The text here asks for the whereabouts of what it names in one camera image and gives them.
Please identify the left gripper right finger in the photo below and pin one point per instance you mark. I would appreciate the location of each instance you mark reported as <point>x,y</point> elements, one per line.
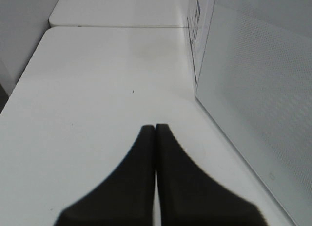
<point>189,197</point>

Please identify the white microwave door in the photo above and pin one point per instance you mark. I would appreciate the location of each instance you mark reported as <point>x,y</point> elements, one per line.
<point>256,84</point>

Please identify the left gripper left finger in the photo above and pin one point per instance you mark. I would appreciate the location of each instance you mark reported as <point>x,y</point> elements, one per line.
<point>126,196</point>

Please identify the white microwave oven body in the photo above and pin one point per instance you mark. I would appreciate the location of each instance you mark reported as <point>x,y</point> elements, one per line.
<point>199,18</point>

